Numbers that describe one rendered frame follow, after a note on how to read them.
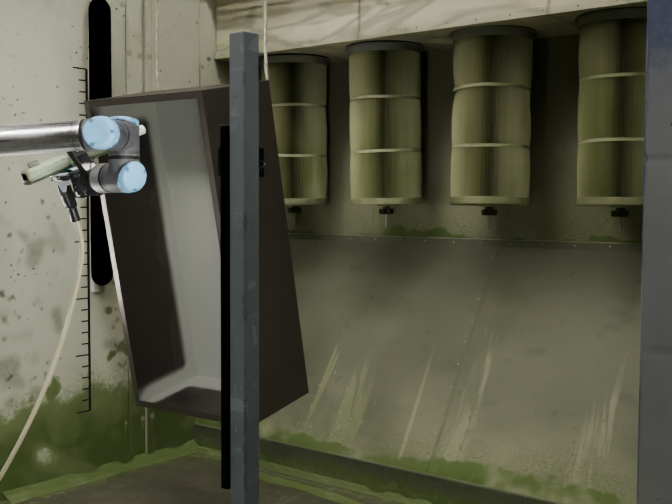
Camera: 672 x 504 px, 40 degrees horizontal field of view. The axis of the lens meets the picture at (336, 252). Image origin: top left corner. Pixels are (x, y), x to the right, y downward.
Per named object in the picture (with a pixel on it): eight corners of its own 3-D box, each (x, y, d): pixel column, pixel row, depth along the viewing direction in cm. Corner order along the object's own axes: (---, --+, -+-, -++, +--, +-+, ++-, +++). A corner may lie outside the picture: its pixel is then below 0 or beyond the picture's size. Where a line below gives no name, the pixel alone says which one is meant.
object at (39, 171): (49, 235, 286) (25, 165, 279) (41, 235, 289) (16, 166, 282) (163, 182, 320) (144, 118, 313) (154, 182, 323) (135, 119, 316)
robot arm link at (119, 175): (149, 159, 273) (149, 193, 274) (122, 160, 281) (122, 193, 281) (123, 158, 266) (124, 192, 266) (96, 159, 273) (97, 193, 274)
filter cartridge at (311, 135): (336, 223, 478) (335, 61, 472) (324, 226, 442) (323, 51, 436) (267, 223, 484) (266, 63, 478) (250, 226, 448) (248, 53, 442)
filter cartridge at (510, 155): (545, 230, 394) (549, 35, 392) (513, 230, 364) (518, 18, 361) (467, 229, 414) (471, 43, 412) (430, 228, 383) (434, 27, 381)
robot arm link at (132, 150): (130, 115, 265) (130, 158, 266) (144, 118, 276) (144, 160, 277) (99, 115, 266) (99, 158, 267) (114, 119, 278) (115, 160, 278)
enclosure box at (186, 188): (197, 374, 392) (153, 90, 366) (309, 392, 357) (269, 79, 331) (136, 405, 365) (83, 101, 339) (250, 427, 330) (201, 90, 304)
